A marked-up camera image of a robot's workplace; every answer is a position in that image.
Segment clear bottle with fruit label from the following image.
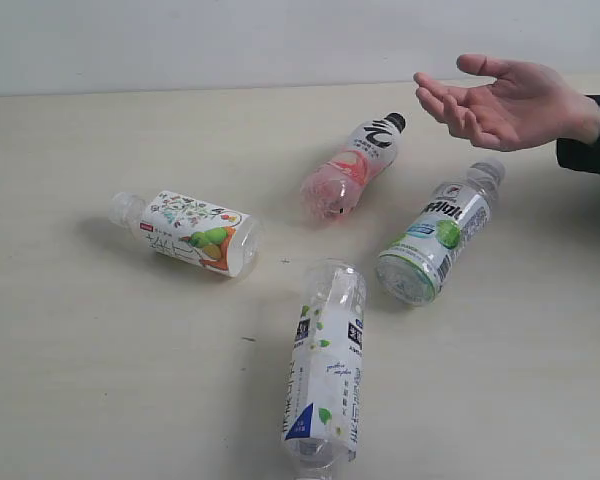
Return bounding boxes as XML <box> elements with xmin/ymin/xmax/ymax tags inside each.
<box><xmin>109</xmin><ymin>190</ymin><xmax>261</xmax><ymax>278</ymax></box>

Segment clear bottle with green lime label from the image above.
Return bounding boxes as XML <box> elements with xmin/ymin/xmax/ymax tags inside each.
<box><xmin>376</xmin><ymin>158</ymin><xmax>505</xmax><ymax>306</ymax></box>

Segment pink bottle with black cap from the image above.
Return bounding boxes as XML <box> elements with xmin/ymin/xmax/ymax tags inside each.
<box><xmin>301</xmin><ymin>112</ymin><xmax>407</xmax><ymax>221</ymax></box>

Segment person's bare hand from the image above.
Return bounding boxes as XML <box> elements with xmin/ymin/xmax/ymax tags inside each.
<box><xmin>414</xmin><ymin>54</ymin><xmax>586</xmax><ymax>152</ymax></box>

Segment tall clear bottle white label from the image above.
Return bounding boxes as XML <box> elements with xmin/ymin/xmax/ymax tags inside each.
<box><xmin>281</xmin><ymin>259</ymin><xmax>367</xmax><ymax>479</ymax></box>

